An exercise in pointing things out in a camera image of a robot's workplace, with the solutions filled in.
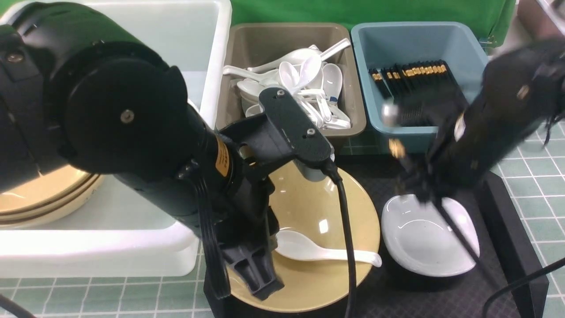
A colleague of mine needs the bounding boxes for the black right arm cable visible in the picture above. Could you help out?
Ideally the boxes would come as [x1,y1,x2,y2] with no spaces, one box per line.
[481,257,565,318]

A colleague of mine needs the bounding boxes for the white square sauce dish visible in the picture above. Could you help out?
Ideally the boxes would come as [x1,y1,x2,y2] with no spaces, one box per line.
[381,194,476,277]

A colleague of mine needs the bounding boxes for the black chopstick gold band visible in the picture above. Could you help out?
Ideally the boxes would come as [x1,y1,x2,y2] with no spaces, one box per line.
[388,138,498,288]

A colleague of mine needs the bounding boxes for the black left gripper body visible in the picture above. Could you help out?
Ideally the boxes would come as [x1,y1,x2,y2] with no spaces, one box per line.
[216,88,333,301]

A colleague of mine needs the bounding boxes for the white plastic tub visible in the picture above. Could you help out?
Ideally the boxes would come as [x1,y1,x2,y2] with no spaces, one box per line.
[1,0,231,278]

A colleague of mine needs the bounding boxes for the blue plastic bin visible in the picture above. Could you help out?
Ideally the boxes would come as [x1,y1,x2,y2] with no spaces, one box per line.
[351,22,489,154]

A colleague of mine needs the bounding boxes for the yellow noodle bowl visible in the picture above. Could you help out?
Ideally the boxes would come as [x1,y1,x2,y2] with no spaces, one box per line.
[228,163,380,313]

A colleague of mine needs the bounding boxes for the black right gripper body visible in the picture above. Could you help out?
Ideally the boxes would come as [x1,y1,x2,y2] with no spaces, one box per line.
[382,102,482,202]

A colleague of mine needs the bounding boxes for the pink plastic bin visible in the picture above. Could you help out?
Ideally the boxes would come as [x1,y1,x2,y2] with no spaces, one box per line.
[517,0,565,40]

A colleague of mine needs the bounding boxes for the pile of white spoons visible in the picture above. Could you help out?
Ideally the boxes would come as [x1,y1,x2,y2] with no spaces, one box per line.
[223,38,352,129]

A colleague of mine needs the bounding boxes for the green checkered table mat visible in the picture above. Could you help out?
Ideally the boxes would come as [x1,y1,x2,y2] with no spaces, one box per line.
[1,122,565,318]

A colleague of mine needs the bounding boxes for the green cloth backdrop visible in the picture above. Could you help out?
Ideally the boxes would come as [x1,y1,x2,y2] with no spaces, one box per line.
[231,0,516,47]

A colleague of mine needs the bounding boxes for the brown plastic bin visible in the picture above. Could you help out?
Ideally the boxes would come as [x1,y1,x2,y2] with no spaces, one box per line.
[216,23,366,155]

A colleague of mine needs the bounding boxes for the white soup spoon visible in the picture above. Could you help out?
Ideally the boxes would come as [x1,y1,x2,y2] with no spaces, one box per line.
[275,230,383,268]

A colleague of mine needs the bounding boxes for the stack of yellow bowls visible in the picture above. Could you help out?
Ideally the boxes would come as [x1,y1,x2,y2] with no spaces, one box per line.
[0,165,105,229]

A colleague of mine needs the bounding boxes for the bundle of black chopsticks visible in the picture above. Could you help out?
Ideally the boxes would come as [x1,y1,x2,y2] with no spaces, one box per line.
[369,60,469,127]

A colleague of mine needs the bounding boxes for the black plastic serving tray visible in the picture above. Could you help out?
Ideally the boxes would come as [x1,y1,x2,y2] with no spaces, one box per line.
[203,155,549,318]

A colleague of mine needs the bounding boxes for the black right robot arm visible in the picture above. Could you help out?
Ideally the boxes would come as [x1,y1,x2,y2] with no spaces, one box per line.
[383,38,565,202]

